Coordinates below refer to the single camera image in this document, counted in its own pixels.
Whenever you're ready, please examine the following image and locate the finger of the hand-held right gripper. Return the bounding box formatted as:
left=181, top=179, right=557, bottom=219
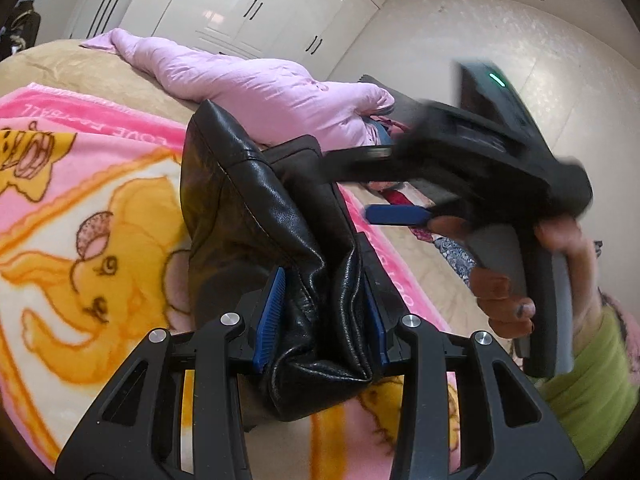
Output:
left=365, top=203, right=467, bottom=229
left=322, top=144, right=418, bottom=182

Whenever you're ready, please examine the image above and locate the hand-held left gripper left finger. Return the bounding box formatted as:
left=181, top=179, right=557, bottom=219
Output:
left=56, top=266, right=288, bottom=480

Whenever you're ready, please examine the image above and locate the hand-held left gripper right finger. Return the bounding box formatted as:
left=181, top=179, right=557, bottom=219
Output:
left=365, top=280, right=586, bottom=480

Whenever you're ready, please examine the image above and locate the black leather jacket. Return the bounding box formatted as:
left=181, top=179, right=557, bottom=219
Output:
left=180, top=99, right=406, bottom=423

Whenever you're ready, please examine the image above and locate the person's right forearm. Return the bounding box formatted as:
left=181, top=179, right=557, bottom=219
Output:
left=542, top=290, right=640, bottom=471

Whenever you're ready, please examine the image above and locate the pile of dark clothes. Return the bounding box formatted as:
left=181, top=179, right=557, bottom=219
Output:
left=0, top=0, right=42, bottom=61

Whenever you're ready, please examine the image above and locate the person's right hand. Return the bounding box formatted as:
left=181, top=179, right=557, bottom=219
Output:
left=470, top=214, right=603, bottom=341

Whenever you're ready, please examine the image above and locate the red cloth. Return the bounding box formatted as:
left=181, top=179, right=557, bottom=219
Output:
left=385, top=186, right=427, bottom=209

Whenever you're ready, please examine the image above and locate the blue grey patterned cloth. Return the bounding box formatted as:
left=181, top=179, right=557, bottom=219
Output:
left=432, top=236, right=479, bottom=282

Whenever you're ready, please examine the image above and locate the pink quilt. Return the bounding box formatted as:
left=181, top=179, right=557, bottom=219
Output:
left=80, top=27, right=396, bottom=150

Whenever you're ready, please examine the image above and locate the white wardrobe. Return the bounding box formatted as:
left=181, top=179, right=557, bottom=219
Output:
left=65, top=0, right=401, bottom=61

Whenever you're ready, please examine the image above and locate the pink bear printed blanket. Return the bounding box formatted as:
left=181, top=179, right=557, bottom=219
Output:
left=0, top=82, right=461, bottom=480

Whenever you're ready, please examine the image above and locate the tan bed sheet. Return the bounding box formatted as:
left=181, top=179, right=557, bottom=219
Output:
left=0, top=37, right=483, bottom=346

